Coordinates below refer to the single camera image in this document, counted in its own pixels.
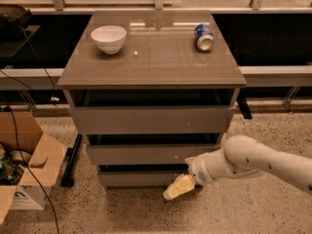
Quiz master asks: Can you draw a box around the white cup in box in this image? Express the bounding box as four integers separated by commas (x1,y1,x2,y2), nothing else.
10,150,31,165

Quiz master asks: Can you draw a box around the grey top drawer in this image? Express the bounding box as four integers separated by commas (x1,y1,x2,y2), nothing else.
70,106,235,135

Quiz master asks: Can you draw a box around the black table leg right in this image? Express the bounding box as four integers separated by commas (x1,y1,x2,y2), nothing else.
237,90,253,120

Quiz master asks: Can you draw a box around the grey middle drawer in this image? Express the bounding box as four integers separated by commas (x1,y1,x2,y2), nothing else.
87,144,219,165

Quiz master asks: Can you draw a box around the open cardboard box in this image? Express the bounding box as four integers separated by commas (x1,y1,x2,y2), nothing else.
0,110,68,225

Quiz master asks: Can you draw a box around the green patterned cloth in box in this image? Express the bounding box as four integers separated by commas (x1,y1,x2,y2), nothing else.
0,143,24,186

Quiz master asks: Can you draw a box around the black table leg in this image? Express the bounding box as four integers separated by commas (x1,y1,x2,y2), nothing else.
237,90,253,120
60,135,82,188

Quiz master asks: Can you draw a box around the black table leg left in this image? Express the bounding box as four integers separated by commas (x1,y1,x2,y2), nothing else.
60,135,82,188

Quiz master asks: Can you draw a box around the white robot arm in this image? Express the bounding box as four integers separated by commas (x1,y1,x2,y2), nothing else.
163,136,312,200

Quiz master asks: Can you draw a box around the grey drawer cabinet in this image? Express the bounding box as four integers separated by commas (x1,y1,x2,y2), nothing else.
57,10,248,191

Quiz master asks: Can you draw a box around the blue soda can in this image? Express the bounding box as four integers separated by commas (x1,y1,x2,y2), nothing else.
194,23,215,52

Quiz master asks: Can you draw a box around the grey drawer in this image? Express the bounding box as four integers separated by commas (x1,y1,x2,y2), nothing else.
97,172,180,187
87,144,219,165
70,106,235,135

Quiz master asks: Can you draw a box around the dark object on shelf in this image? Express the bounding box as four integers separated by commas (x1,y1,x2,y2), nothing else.
0,4,32,28

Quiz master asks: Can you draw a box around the black cable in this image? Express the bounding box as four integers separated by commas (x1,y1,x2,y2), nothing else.
0,15,60,234

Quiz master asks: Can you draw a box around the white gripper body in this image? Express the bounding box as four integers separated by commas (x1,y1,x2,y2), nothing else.
188,149,235,185

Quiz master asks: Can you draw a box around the white ceramic bowl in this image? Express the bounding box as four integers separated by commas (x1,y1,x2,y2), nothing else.
91,25,127,55

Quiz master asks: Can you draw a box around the grey bottom drawer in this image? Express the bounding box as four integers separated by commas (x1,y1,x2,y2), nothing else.
97,172,180,187

